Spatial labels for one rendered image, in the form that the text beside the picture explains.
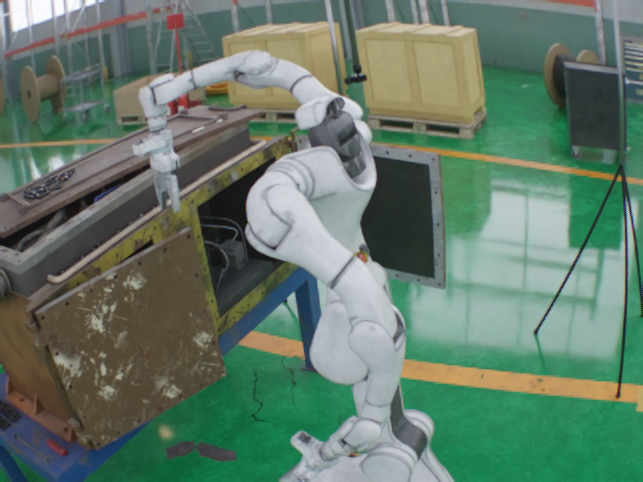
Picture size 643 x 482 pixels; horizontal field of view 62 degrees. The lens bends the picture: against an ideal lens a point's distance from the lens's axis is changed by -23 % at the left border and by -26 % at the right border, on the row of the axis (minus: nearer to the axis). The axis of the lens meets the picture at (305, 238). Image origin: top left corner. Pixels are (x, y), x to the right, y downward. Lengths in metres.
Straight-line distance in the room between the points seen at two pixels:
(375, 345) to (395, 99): 5.67
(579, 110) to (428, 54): 1.77
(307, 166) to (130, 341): 0.91
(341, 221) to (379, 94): 5.50
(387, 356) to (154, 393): 1.05
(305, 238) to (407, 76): 5.55
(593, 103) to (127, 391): 5.10
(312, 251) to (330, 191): 0.18
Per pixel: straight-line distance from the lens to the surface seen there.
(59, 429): 2.29
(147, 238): 2.17
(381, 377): 1.35
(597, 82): 6.09
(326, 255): 1.25
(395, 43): 6.69
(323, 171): 1.37
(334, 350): 1.57
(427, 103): 6.73
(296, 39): 7.27
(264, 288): 2.77
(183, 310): 2.12
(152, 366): 2.11
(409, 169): 2.52
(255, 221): 1.28
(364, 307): 1.27
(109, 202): 2.12
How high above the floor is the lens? 2.03
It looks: 25 degrees down
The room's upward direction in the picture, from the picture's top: 8 degrees counter-clockwise
